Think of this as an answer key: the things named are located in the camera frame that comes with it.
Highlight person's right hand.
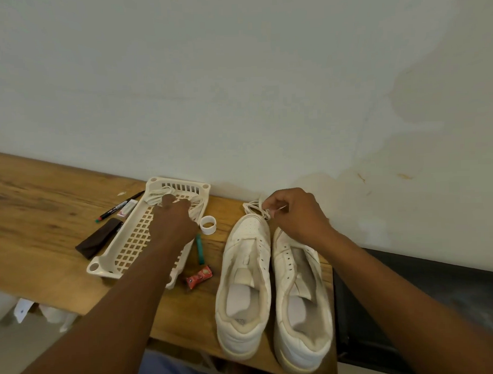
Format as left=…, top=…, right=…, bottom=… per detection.
left=261, top=186, right=335, bottom=250

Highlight person's left hand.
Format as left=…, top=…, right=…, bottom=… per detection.
left=147, top=193, right=201, bottom=249

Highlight white plastic lattice basket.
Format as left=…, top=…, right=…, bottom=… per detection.
left=84, top=175, right=215, bottom=293

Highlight white sneaker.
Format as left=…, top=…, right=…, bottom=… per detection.
left=211, top=213, right=276, bottom=362
left=269, top=225, right=337, bottom=374

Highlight white paper tag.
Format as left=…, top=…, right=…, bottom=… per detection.
left=12, top=297, right=36, bottom=325

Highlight dark brown pouch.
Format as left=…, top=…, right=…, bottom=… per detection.
left=74, top=217, right=125, bottom=261

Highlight person's blue trousers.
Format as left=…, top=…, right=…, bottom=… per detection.
left=133, top=347, right=226, bottom=374

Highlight black marker pen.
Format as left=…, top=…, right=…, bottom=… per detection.
left=94, top=190, right=147, bottom=224

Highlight white eraser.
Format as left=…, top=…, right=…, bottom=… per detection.
left=116, top=199, right=139, bottom=218

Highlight person's right forearm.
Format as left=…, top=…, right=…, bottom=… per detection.
left=315, top=221, right=493, bottom=374

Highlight red candy wrapper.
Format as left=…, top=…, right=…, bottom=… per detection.
left=185, top=265, right=214, bottom=291

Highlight black cabinet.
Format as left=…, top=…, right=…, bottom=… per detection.
left=331, top=243, right=493, bottom=374

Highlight person's left forearm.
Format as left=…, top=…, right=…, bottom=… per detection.
left=0, top=234, right=202, bottom=374

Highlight white thin shoelace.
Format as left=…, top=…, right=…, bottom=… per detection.
left=242, top=197, right=289, bottom=222

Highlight white tape roll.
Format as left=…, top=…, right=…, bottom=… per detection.
left=199, top=215, right=217, bottom=236

